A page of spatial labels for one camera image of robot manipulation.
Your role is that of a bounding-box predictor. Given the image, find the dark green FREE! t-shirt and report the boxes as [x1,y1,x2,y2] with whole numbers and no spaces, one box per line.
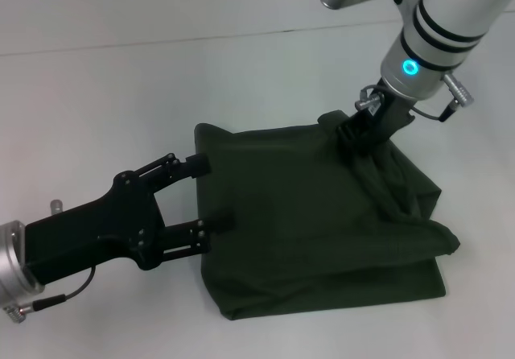
[192,109,460,323]

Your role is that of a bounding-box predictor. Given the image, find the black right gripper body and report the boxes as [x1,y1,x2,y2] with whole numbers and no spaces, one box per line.
[346,89,416,147]

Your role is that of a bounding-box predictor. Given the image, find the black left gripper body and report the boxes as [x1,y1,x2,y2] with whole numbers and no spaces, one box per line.
[23,168,168,288]

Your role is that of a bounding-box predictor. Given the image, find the dark reddish cable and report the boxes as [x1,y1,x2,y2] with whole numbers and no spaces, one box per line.
[0,263,97,324]

